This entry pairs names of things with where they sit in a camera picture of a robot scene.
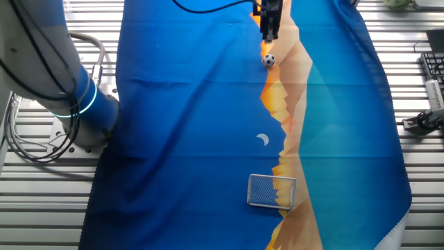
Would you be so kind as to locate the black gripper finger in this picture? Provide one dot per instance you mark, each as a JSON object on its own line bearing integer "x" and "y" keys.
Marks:
{"x": 273, "y": 29}
{"x": 264, "y": 25}

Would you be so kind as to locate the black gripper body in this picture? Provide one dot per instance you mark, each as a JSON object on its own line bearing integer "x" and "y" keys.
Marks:
{"x": 270, "y": 8}

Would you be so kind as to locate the small black white soccer ball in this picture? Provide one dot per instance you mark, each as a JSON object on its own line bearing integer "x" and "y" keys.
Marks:
{"x": 268, "y": 60}

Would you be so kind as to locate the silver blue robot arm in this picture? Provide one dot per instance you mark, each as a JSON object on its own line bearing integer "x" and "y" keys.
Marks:
{"x": 34, "y": 52}

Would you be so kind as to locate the green object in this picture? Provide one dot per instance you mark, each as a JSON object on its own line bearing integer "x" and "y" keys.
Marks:
{"x": 397, "y": 4}

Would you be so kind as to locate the blue printed mountain cloth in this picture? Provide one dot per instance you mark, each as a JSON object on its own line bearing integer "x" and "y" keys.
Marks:
{"x": 208, "y": 139}

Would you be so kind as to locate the dark grey box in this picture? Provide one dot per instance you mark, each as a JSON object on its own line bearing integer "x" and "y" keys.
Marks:
{"x": 435, "y": 41}

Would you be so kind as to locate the black keyboard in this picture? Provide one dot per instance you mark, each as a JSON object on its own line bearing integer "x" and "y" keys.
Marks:
{"x": 433, "y": 64}

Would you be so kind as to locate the silver fixed depth camera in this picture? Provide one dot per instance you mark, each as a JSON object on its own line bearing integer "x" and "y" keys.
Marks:
{"x": 433, "y": 95}

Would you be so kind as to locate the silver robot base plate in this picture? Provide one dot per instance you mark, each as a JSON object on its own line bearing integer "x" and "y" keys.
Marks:
{"x": 83, "y": 153}

